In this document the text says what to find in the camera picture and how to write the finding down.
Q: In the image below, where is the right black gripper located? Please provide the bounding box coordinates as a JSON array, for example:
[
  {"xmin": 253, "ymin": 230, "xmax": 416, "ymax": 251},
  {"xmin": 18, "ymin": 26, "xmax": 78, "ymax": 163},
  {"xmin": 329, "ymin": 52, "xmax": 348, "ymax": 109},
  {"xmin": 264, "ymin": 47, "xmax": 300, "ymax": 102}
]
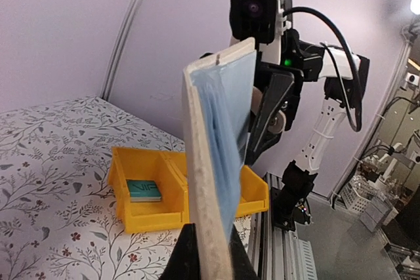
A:
[{"xmin": 245, "ymin": 62, "xmax": 304, "ymax": 165}]

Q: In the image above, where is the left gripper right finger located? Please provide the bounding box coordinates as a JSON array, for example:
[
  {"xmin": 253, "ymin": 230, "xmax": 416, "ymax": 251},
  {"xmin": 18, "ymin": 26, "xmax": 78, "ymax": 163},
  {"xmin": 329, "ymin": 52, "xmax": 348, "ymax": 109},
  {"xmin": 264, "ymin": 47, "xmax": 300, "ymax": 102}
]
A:
[{"xmin": 229, "ymin": 226, "xmax": 258, "ymax": 280}]

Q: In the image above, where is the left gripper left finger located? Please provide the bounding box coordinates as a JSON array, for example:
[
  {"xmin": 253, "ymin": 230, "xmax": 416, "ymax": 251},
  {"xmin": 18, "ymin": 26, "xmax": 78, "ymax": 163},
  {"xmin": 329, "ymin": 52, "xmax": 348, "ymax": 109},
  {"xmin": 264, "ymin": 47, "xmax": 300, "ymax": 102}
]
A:
[{"xmin": 162, "ymin": 224, "xmax": 200, "ymax": 280}]

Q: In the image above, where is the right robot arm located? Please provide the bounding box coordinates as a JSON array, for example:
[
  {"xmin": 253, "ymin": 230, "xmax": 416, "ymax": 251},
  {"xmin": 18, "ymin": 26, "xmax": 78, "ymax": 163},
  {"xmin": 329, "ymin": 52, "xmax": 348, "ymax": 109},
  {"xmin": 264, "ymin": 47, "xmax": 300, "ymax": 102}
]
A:
[{"xmin": 245, "ymin": 29, "xmax": 370, "ymax": 231}]

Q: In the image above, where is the teal VIP card stack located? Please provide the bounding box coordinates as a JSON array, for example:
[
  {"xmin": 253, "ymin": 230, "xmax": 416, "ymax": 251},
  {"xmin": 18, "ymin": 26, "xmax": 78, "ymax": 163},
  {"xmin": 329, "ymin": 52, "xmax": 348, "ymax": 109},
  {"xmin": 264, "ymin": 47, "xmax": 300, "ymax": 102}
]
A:
[{"xmin": 127, "ymin": 180, "xmax": 162, "ymax": 203}]

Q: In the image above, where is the yellow three-compartment bin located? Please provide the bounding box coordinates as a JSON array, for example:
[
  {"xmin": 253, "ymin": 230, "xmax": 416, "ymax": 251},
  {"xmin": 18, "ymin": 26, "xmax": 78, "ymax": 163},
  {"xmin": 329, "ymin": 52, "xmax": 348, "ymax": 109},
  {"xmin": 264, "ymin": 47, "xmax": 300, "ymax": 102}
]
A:
[{"xmin": 108, "ymin": 147, "xmax": 270, "ymax": 234}]

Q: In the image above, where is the white perforated basket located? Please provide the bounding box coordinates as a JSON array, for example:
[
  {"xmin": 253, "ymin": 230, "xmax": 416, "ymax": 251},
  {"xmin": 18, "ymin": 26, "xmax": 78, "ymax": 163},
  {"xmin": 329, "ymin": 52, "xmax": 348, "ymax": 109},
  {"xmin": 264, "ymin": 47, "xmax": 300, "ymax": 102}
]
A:
[{"xmin": 340, "ymin": 175, "xmax": 379, "ymax": 214}]

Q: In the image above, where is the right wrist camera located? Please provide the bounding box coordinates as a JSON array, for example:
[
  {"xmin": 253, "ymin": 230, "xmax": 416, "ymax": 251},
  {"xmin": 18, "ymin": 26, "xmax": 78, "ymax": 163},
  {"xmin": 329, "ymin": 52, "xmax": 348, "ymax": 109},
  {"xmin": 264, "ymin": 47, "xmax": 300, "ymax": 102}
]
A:
[{"xmin": 229, "ymin": 0, "xmax": 293, "ymax": 65}]

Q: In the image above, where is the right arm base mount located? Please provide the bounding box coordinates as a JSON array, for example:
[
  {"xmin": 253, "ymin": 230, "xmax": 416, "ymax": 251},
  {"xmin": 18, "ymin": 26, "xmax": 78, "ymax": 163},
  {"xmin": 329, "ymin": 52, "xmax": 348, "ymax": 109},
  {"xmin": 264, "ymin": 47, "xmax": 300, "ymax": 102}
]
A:
[{"xmin": 270, "ymin": 160, "xmax": 318, "ymax": 231}]

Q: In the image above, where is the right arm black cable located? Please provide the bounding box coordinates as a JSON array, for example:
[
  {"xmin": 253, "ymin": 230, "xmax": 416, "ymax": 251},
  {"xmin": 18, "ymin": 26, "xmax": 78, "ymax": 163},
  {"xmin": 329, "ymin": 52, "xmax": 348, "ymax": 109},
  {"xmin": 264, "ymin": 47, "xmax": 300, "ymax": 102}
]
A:
[{"xmin": 283, "ymin": 6, "xmax": 364, "ymax": 133}]

